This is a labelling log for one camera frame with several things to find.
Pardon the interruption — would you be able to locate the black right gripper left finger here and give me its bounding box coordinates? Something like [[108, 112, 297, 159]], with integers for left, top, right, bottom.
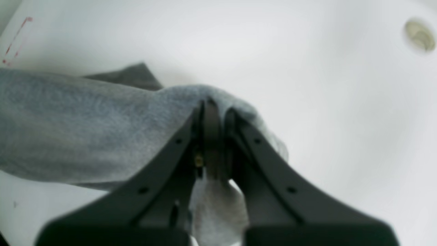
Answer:
[[37, 100, 221, 246]]

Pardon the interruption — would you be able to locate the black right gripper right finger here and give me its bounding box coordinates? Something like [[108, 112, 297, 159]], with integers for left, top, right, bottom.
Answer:
[[225, 109, 399, 246]]

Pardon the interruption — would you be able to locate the grey T-shirt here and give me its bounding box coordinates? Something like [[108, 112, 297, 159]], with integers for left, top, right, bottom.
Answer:
[[0, 68, 288, 246]]

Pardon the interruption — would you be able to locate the right table grommet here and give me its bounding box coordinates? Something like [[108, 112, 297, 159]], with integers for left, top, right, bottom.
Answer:
[[403, 18, 436, 53]]

